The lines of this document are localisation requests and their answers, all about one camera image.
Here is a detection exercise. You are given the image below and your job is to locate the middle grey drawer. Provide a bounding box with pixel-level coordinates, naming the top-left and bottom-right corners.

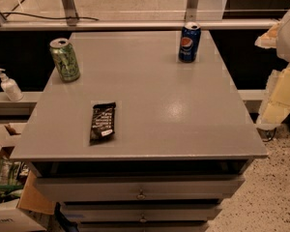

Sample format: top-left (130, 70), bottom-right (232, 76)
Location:
top-left (61, 203), bottom-right (221, 222)

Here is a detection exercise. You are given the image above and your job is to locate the top grey drawer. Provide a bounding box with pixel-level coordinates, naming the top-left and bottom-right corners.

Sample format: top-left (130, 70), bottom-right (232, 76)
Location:
top-left (35, 175), bottom-right (245, 202)

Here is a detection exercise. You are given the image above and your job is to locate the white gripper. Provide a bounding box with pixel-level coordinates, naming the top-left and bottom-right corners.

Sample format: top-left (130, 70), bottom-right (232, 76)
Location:
top-left (254, 10), bottom-right (290, 131)

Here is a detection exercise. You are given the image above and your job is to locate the grey drawer cabinet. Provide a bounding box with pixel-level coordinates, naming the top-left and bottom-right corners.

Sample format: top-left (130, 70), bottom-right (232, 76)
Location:
top-left (10, 30), bottom-right (269, 232)

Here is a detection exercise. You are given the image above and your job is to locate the green soda can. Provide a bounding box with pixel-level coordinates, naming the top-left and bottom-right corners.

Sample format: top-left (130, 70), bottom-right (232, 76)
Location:
top-left (49, 38), bottom-right (80, 82)

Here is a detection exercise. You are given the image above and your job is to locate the black snack bar wrapper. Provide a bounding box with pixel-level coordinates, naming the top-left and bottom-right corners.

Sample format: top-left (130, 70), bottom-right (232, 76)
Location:
top-left (90, 102), bottom-right (116, 145)

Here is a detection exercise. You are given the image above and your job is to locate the bottom grey drawer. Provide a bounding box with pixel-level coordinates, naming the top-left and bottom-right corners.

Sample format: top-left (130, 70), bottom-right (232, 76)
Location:
top-left (78, 221), bottom-right (209, 232)

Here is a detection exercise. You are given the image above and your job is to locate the metal railing frame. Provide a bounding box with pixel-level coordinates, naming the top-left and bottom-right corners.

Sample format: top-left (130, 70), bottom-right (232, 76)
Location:
top-left (0, 0), bottom-right (290, 31)

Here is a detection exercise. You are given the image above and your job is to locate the grey drawer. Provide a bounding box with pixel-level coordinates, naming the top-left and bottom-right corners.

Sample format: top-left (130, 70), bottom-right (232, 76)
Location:
top-left (35, 175), bottom-right (245, 202)
top-left (61, 203), bottom-right (221, 222)
top-left (78, 221), bottom-right (209, 232)

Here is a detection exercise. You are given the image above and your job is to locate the white pump sanitizer bottle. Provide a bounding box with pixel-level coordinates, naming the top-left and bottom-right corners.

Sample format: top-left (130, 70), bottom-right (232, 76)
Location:
top-left (0, 69), bottom-right (23, 102)

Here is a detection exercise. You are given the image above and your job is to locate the black cable on floor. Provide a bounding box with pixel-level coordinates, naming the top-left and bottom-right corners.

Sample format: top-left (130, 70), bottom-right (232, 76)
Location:
top-left (0, 11), bottom-right (101, 22)

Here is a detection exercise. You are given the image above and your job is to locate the black cable at right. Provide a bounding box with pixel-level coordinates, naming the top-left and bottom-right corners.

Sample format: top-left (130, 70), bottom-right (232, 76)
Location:
top-left (261, 128), bottom-right (278, 143)

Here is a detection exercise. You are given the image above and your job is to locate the white box lower left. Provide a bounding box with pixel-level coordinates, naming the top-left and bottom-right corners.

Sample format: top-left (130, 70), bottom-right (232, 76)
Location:
top-left (0, 199), bottom-right (49, 232)

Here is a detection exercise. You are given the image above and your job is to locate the brown cardboard box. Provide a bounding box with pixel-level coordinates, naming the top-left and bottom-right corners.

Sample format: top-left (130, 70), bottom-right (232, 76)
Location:
top-left (0, 123), bottom-right (55, 215)

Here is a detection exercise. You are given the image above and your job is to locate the blue Pepsi can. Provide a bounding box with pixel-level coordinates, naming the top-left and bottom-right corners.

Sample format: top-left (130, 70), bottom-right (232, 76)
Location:
top-left (178, 22), bottom-right (201, 63)

